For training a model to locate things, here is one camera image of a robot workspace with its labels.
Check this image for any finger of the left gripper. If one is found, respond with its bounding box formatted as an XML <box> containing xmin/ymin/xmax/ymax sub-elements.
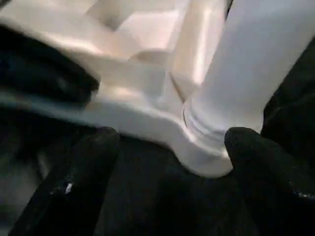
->
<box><xmin>0</xmin><ymin>26</ymin><xmax>101</xmax><ymax>109</ymax></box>

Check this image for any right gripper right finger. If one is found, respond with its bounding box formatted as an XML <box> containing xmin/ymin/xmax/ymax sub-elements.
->
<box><xmin>223</xmin><ymin>126</ymin><xmax>315</xmax><ymax>236</ymax></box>

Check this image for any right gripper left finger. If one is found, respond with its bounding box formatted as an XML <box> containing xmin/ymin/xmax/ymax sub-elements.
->
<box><xmin>7</xmin><ymin>126</ymin><xmax>121</xmax><ymax>236</ymax></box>

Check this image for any white plastic table top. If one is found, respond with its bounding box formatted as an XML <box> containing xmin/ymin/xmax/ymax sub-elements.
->
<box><xmin>0</xmin><ymin>0</ymin><xmax>234</xmax><ymax>179</ymax></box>

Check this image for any white plastic table leg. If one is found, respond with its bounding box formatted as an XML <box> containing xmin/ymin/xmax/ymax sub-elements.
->
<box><xmin>182</xmin><ymin>0</ymin><xmax>315</xmax><ymax>138</ymax></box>

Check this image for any black shiny mat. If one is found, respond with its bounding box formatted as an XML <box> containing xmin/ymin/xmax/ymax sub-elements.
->
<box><xmin>0</xmin><ymin>24</ymin><xmax>315</xmax><ymax>236</ymax></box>

